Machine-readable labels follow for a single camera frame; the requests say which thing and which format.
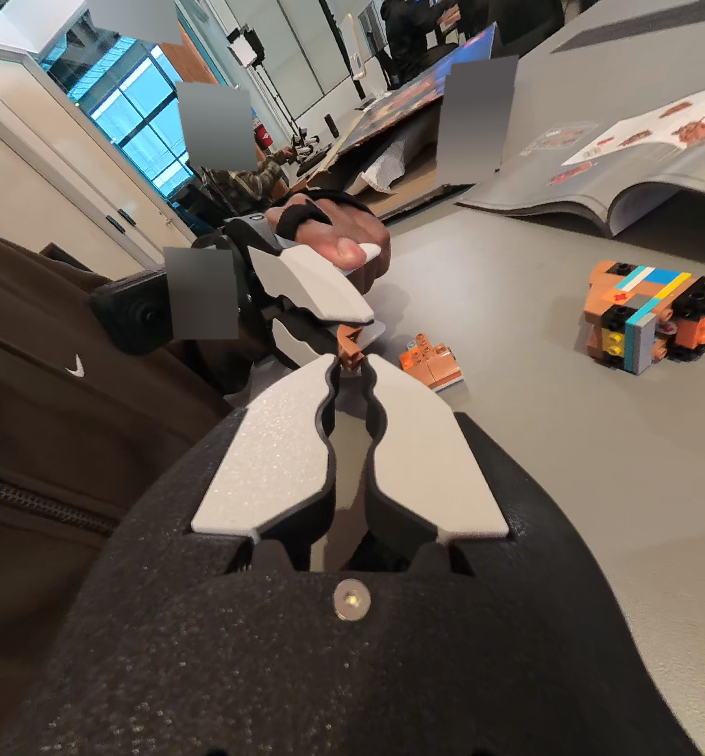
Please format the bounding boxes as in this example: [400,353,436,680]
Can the open grey instruction booklet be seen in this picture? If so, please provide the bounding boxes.
[455,83,705,238]

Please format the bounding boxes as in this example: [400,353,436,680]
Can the small orange brick plate assembly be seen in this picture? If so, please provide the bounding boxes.
[398,332,464,392]

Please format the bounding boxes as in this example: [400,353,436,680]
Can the person's brown jacket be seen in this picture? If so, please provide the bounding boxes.
[0,230,253,739]

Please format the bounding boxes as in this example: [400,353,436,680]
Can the studio light on stand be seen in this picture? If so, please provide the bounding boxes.
[227,24,307,144]

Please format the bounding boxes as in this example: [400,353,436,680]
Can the large window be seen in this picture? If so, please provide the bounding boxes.
[38,35,201,199]

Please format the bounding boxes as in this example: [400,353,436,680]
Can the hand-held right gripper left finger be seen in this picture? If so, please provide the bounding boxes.
[191,353,342,573]

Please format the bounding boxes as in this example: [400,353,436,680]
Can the beige cabinet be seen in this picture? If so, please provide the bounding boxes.
[0,53,195,268]

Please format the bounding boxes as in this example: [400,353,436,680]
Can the crumpled white plastic bag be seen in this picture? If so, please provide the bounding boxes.
[361,139,442,193]

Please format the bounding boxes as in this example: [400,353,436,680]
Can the grey desk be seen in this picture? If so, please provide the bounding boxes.
[234,0,705,756]

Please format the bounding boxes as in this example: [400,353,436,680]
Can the printed cardboard box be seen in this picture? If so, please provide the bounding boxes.
[317,22,502,173]

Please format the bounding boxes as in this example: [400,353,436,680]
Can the brown toy brick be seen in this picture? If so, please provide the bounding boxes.
[336,324,365,374]

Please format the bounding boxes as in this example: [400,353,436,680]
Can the person's left hand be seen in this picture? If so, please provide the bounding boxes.
[266,195,392,296]

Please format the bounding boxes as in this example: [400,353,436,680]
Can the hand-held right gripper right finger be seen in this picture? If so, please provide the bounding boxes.
[352,353,510,573]

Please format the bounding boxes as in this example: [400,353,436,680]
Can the multicoloured toy brick build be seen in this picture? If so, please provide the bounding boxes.
[575,260,705,376]

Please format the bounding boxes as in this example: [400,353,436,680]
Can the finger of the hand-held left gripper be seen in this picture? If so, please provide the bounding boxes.
[247,242,377,326]
[271,318,387,372]

